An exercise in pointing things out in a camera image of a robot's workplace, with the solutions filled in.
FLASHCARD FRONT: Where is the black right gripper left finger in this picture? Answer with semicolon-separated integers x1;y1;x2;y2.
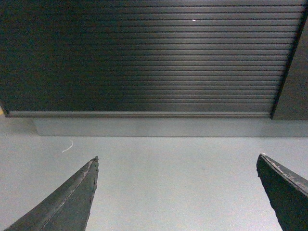
6;156;99;231

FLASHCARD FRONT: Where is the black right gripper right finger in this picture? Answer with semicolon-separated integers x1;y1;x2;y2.
256;154;308;231

